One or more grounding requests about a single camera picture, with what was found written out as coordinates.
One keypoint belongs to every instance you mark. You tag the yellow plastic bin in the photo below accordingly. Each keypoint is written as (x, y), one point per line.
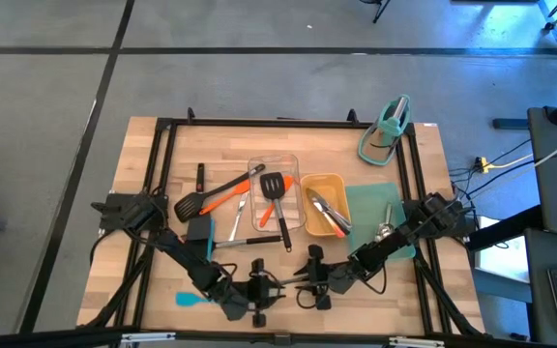
(322, 186)

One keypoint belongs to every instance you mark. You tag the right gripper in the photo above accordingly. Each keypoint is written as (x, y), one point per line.
(336, 280)

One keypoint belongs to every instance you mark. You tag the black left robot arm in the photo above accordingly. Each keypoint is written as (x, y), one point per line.
(186, 256)

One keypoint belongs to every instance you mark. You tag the short black red-marked utensil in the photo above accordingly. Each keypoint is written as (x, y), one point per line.
(200, 176)

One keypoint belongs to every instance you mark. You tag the clear plastic bin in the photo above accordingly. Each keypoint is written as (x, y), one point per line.
(298, 217)

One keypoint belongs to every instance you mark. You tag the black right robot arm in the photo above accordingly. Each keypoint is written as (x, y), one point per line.
(404, 237)

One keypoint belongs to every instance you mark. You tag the blue-grey desk foot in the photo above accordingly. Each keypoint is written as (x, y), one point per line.
(510, 124)

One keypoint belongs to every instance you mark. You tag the black slotted turner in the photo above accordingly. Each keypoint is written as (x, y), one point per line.
(272, 186)

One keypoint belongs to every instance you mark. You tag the black spatula steel shaft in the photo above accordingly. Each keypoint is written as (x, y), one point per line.
(198, 229)

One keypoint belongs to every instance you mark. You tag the white panel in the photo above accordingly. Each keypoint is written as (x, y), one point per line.
(501, 261)

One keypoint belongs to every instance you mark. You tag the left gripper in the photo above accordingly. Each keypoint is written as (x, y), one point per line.
(261, 294)

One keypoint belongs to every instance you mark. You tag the black frame beam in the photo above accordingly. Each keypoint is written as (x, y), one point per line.
(41, 339)

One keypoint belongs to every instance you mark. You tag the steel scoop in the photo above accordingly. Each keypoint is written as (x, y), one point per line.
(386, 227)

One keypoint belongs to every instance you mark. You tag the black slotted spoon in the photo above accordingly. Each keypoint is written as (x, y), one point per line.
(186, 208)

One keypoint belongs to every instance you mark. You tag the black aluminium table frame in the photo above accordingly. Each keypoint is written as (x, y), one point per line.
(283, 122)

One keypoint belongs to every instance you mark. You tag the small orange spatula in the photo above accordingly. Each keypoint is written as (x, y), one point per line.
(265, 220)

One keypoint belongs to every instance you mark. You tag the teal plastic tray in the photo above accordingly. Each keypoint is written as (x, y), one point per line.
(365, 208)

